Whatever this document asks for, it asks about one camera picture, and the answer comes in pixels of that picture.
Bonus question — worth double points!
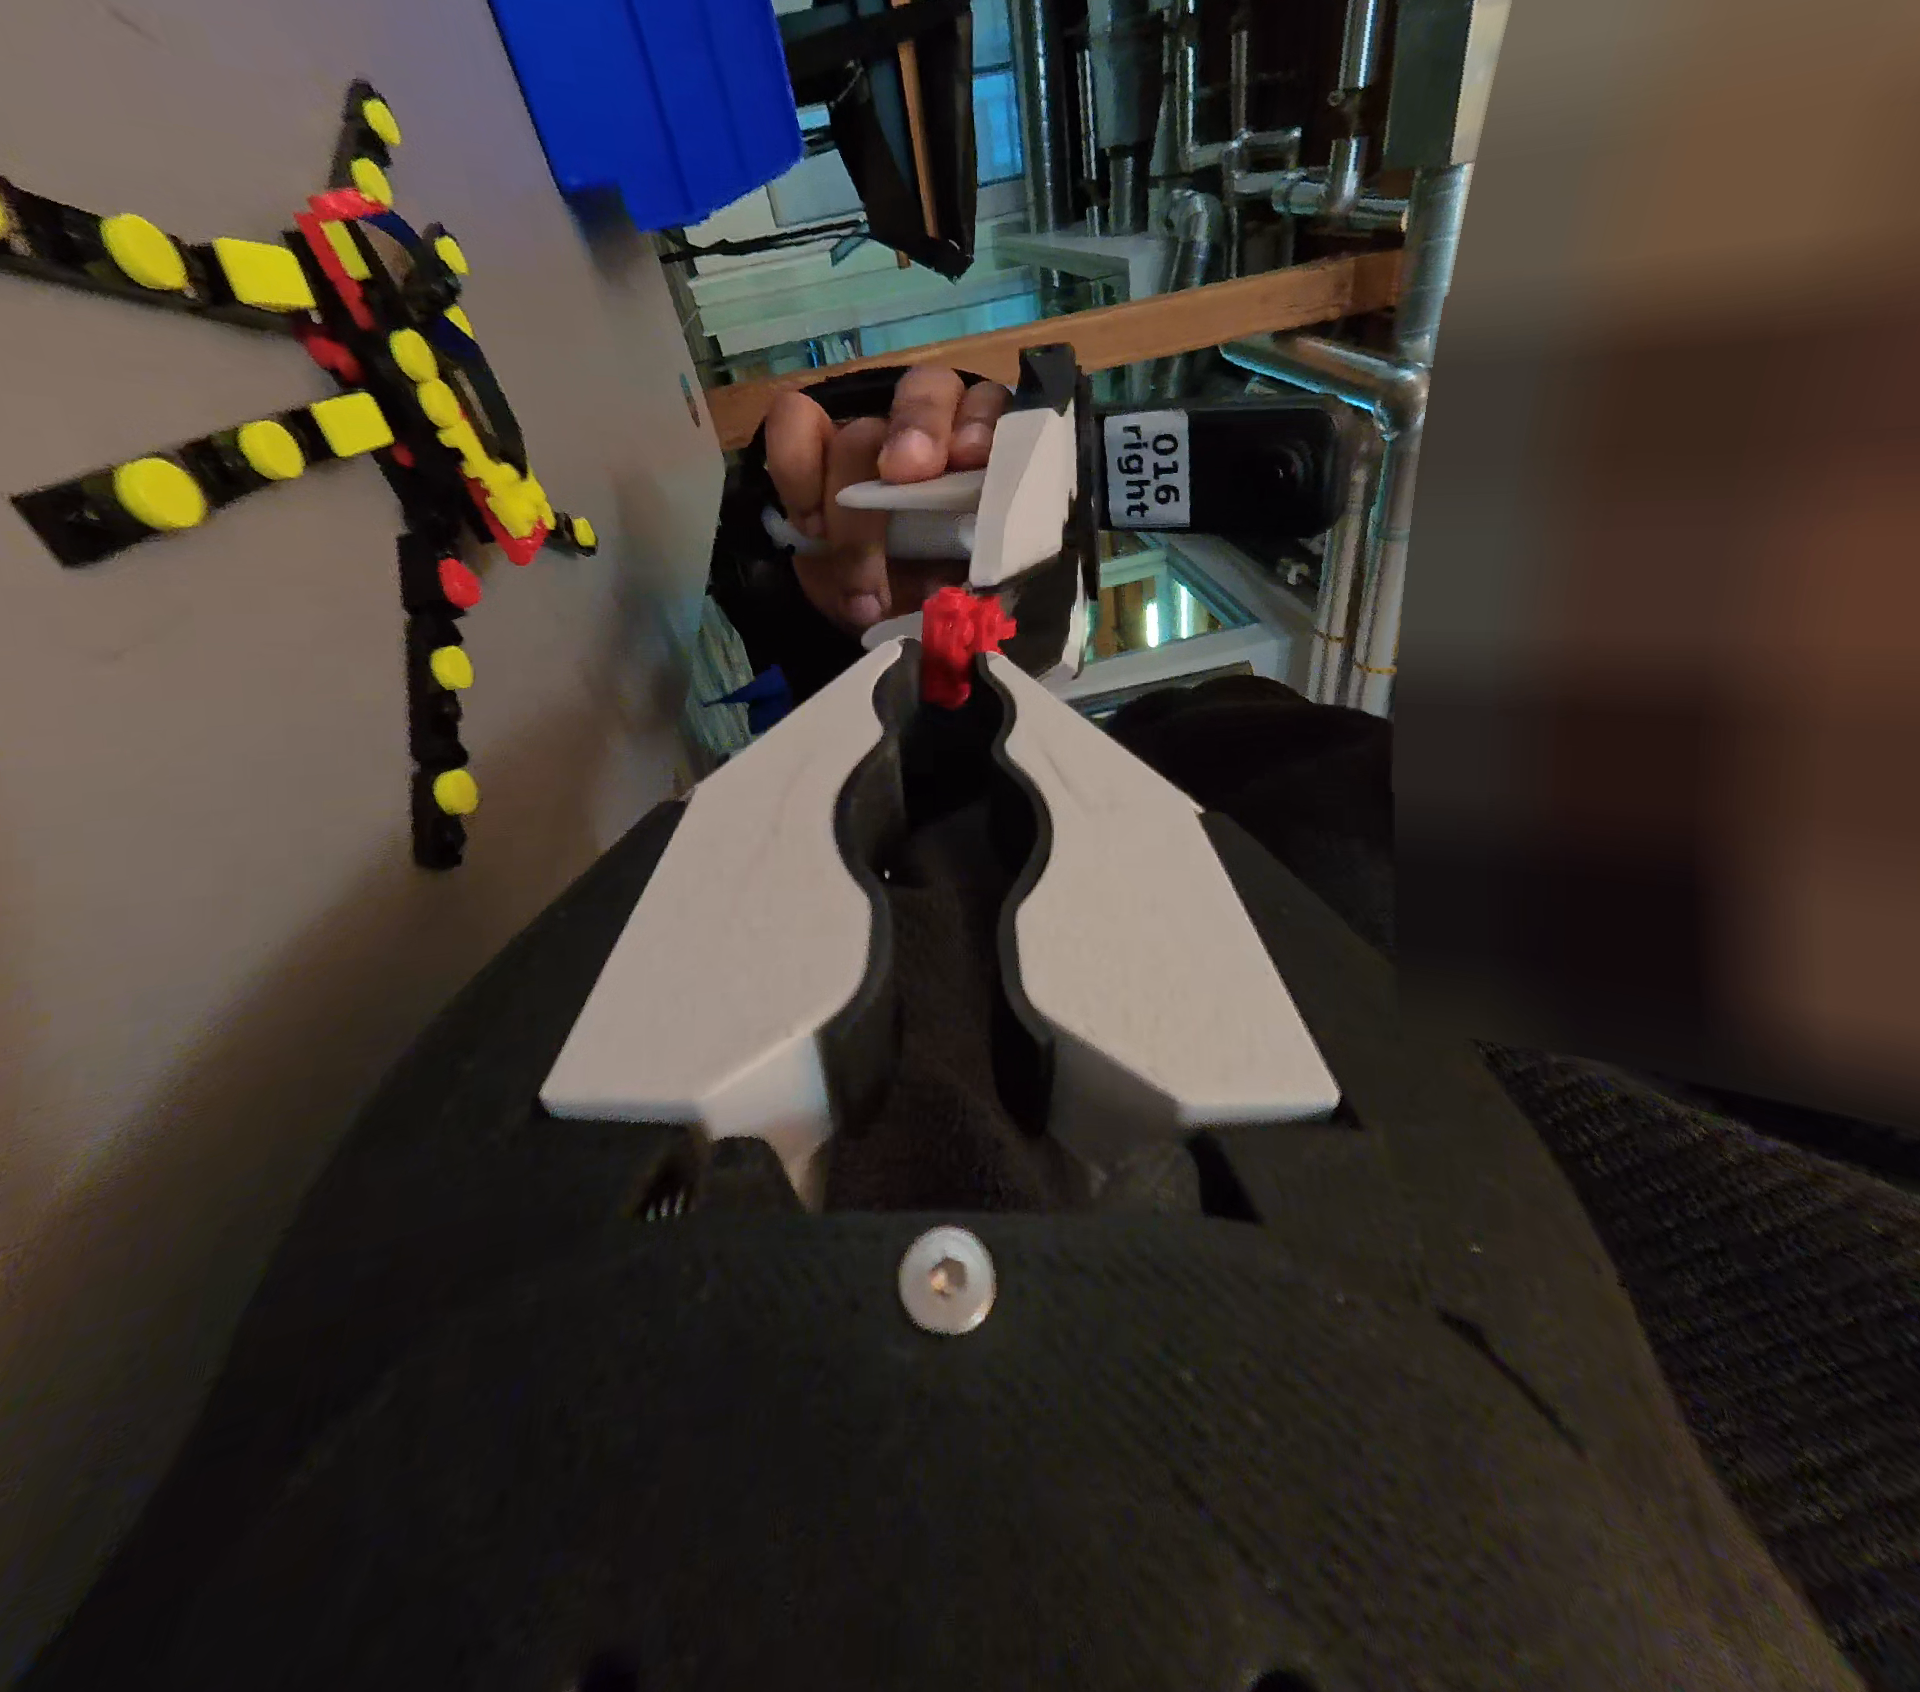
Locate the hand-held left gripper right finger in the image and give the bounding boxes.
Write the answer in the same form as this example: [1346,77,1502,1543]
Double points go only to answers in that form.
[970,652,1343,1138]

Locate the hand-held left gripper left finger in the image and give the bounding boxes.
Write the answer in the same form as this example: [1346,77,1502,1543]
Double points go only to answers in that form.
[537,632,918,1206]

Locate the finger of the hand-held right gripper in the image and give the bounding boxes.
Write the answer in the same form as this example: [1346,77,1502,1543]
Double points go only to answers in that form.
[968,397,1106,661]
[1021,580,1099,691]

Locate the red lego piece with studs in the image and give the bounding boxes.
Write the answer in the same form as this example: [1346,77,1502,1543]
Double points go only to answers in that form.
[918,587,1021,713]

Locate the person's right forearm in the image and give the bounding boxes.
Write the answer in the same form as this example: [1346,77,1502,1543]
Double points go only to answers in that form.
[703,456,841,711]

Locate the black yellow lego spider model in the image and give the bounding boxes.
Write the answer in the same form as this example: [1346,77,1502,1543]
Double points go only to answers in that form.
[0,79,601,871]

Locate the person's right hand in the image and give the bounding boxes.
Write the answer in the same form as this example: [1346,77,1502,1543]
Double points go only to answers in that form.
[763,364,1014,631]

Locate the wooden beam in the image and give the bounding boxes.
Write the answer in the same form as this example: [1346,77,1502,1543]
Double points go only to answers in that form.
[706,253,1416,451]

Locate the black computer monitor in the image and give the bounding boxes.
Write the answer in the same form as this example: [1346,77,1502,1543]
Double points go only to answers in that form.
[778,0,980,280]

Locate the cluster of metal pipes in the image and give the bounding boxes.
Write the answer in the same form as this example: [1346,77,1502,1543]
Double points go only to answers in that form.
[995,0,1434,711]

